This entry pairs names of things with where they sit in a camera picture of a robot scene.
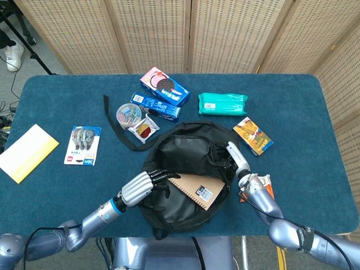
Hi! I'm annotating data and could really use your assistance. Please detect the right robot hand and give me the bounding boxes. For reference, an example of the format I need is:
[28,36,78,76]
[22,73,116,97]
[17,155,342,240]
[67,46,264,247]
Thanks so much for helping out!
[209,141,251,177]

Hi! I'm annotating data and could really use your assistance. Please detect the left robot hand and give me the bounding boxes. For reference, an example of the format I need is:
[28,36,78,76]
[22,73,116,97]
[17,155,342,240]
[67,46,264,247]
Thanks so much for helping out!
[120,169,181,208]

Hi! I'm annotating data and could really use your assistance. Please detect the kraft spiral notebook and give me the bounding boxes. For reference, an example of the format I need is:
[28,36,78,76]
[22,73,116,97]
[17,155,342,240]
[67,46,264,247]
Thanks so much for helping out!
[168,173,226,212]

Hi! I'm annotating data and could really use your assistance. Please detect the black fabric backpack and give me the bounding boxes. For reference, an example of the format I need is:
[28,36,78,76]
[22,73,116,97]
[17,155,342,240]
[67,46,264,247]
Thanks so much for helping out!
[102,94,240,241]

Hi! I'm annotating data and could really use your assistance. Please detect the yellow blue carton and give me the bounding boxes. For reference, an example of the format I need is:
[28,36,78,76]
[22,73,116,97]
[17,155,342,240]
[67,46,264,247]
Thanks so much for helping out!
[233,116,275,156]

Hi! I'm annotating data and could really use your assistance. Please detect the orange white chip bag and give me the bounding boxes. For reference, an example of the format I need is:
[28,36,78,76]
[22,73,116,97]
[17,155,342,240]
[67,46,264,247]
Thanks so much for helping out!
[238,174,275,203]

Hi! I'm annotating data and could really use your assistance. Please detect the green wet wipes pack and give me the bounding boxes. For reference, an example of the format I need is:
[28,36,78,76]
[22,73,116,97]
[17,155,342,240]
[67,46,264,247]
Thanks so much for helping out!
[197,92,249,116]

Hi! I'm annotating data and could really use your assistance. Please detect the small clear snack packet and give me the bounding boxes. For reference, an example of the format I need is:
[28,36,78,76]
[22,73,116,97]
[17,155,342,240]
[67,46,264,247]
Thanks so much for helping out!
[128,116,160,144]

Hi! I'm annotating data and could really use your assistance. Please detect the blue table cloth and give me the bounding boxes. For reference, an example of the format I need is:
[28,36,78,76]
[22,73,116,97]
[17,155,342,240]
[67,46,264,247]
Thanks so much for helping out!
[0,73,360,240]

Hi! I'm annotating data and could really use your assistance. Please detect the correction tape blister pack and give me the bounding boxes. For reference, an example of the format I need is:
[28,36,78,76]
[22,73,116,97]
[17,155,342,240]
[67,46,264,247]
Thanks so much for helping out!
[64,125,102,166]

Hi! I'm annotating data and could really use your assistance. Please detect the clear tub of clips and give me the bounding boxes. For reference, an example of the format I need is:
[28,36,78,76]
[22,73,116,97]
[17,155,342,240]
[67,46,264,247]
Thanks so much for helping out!
[116,103,143,131]

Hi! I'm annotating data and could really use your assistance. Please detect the grey robot torso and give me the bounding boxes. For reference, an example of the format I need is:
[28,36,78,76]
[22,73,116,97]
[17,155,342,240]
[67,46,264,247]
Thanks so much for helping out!
[112,236,234,270]

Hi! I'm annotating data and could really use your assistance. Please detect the slim blue cookie box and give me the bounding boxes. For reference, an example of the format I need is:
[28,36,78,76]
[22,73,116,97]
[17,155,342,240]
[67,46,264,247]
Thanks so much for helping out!
[130,92,182,123]

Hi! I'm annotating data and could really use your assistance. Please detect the blue pink cookie box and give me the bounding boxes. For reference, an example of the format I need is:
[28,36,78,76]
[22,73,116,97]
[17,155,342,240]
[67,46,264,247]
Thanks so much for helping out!
[139,66,191,107]

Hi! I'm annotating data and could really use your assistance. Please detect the wicker folding screen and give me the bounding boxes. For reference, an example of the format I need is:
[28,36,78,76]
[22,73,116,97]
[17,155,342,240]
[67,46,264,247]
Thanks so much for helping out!
[13,0,360,181]

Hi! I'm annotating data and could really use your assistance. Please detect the black tripod stand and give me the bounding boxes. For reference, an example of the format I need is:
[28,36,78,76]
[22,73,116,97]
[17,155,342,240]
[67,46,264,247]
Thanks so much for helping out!
[0,8,57,75]

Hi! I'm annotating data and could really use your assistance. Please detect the white sneaker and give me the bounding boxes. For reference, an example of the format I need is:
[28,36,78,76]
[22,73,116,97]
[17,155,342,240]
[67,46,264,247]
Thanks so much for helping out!
[4,40,25,73]

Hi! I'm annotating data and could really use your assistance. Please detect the black office chair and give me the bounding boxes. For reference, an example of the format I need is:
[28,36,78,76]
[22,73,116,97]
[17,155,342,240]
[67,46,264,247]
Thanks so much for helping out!
[15,15,38,46]

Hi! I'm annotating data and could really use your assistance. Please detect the yellow strap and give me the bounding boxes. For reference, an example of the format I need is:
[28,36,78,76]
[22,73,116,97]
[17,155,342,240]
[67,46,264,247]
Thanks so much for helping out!
[276,245,287,270]

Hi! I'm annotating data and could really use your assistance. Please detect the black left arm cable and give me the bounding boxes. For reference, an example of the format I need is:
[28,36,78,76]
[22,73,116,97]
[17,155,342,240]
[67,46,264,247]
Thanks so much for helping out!
[24,224,82,270]

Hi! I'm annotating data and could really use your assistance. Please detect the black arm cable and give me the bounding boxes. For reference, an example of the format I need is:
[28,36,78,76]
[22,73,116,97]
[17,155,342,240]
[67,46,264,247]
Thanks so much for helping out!
[24,224,82,270]
[238,190,356,270]

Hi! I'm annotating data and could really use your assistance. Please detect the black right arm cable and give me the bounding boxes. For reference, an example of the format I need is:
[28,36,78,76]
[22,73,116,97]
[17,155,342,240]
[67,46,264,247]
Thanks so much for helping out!
[238,190,356,270]

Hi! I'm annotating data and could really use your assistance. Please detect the black floor cables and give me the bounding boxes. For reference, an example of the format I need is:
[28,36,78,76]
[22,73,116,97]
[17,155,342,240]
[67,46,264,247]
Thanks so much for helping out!
[0,55,20,147]

